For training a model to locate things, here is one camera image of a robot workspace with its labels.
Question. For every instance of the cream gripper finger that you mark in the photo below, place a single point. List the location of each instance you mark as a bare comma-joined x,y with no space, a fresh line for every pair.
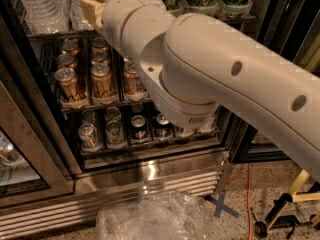
92,11

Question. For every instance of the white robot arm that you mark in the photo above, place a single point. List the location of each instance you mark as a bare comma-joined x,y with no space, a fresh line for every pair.
193,63

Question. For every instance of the front middle gold can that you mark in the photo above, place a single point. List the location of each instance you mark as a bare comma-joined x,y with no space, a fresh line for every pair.
103,82

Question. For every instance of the gold can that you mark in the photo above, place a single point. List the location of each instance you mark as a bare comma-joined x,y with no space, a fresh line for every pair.
132,82
103,82
70,85

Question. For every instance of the front right gold can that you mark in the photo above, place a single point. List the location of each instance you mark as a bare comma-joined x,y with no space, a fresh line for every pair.
132,82

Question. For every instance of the front left gold can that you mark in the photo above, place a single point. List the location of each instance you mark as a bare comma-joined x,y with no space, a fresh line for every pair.
70,85

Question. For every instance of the silver can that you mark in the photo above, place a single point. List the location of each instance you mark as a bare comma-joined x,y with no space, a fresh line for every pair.
114,133
89,136

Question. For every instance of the stainless steel display fridge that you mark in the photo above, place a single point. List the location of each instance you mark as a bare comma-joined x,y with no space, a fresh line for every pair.
195,161

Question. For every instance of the left bottom silver can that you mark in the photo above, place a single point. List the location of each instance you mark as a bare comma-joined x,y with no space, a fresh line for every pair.
89,136

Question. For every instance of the left blue Pepsi can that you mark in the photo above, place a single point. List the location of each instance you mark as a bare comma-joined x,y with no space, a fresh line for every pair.
138,130

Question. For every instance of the blue pepsi can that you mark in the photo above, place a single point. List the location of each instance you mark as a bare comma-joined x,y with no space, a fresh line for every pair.
138,130
162,129

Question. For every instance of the right blue Pepsi can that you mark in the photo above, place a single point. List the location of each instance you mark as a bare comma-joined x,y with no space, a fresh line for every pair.
162,129

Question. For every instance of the left glass fridge door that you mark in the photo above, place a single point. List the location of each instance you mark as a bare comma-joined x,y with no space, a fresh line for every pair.
32,170

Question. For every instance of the right clear water bottle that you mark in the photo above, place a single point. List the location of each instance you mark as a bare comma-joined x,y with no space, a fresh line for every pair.
78,20

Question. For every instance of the clear water bottle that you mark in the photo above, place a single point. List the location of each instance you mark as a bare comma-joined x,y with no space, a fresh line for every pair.
47,16
78,20

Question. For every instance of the left clear water bottle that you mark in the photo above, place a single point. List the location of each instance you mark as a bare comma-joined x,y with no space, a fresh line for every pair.
47,16

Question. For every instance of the clear plastic wrap bundle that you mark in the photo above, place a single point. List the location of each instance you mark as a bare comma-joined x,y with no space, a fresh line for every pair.
167,216

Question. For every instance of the yellow black stand frame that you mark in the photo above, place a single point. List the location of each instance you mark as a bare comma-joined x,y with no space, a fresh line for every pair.
275,218

